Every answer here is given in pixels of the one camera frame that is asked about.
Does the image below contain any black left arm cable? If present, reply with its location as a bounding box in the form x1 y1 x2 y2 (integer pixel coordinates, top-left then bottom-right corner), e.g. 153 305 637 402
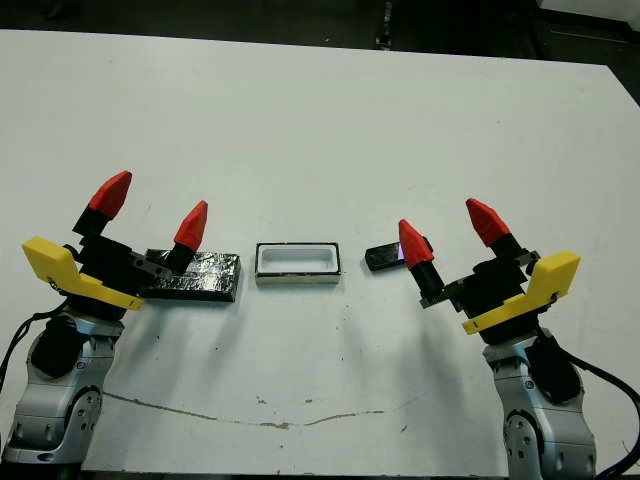
0 310 66 394

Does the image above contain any black slim camera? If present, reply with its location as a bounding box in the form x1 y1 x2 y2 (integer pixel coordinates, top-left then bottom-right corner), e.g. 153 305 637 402
364 241 405 272

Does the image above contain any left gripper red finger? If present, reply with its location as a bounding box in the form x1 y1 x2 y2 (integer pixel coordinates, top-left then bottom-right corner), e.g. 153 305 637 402
163 200 209 277
72 170 134 240

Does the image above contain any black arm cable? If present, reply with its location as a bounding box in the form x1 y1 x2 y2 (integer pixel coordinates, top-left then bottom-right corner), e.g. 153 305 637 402
542 329 640 480
0 310 66 394

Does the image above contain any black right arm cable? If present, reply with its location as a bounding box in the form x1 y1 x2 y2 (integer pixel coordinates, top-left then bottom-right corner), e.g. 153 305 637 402
542 329 640 480

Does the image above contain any dark background cabinet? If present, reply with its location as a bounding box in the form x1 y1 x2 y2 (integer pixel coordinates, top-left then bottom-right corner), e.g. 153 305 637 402
529 7 640 106

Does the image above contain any camera box base white inlay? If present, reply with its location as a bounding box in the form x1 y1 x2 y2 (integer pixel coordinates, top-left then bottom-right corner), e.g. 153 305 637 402
254 241 344 288

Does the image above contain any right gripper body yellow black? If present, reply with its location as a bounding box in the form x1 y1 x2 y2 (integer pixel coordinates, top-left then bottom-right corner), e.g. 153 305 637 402
419 248 582 346

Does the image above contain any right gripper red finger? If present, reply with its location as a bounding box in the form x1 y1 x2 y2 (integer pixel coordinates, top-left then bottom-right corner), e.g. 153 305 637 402
398 218 447 297
465 198 530 262

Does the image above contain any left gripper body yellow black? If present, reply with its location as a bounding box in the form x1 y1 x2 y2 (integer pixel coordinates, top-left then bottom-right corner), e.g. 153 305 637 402
22 234 175 321

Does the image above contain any black glossy box lid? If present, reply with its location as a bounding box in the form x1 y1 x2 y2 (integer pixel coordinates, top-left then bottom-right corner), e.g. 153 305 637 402
141 248 245 304

